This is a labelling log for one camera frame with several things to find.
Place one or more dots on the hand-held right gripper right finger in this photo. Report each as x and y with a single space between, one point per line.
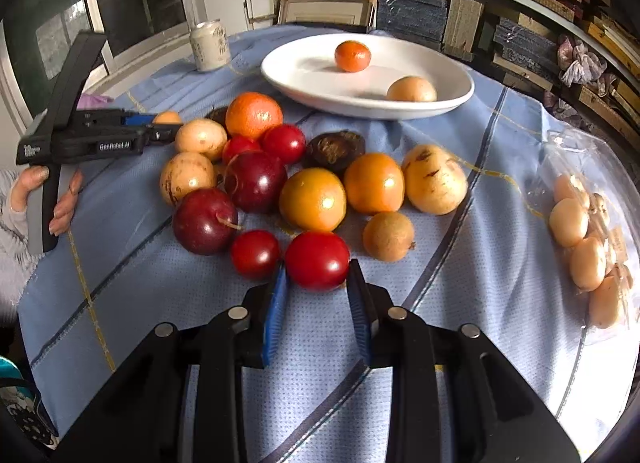
357 313

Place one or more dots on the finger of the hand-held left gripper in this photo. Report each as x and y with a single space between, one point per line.
162 134
137 119

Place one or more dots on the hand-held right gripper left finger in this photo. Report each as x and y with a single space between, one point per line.
276 313

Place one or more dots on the tan pear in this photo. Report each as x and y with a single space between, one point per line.
411 89
187 176
201 139

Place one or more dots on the small dark brown mangosteen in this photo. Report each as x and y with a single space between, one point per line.
218 116

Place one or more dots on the small golden kiwi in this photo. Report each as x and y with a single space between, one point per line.
389 236

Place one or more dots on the large orange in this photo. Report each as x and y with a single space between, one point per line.
254 115

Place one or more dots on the dark red plum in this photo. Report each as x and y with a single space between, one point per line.
205 221
255 181

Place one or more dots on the orange persimmon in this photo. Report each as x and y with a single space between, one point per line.
374 183
312 199

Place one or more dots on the white oval plate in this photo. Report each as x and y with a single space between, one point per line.
305 78

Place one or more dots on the yellow apple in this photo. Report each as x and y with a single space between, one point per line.
434 179

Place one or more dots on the large dark brown mangosteen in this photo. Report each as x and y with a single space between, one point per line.
334 149

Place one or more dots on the person's left forearm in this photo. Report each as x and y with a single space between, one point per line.
12 253

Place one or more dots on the person's left hand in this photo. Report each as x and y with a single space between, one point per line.
67 208

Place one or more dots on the purple cloth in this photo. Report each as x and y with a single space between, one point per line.
92 102

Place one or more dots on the white drink can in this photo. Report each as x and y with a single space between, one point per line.
210 48

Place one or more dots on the open cardboard box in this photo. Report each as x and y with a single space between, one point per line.
325 10

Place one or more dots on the small tangerine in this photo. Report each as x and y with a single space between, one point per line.
352 56

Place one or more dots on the cluster of pale peaches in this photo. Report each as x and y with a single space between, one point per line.
568 222

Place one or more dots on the teal patterned cloth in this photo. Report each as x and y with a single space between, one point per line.
17 393

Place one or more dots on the clear plastic clamshell box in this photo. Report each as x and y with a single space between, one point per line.
565 163

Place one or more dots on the shelf of stacked boxes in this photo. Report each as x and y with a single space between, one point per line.
415 13

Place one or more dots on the pink cloth bundle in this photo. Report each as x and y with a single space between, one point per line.
580 63

